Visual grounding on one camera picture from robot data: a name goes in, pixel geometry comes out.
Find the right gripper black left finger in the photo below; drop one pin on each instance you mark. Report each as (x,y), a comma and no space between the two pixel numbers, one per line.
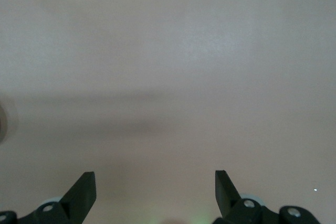
(78,197)

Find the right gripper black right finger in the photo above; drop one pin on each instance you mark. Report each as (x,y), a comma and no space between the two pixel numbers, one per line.
(231,205)

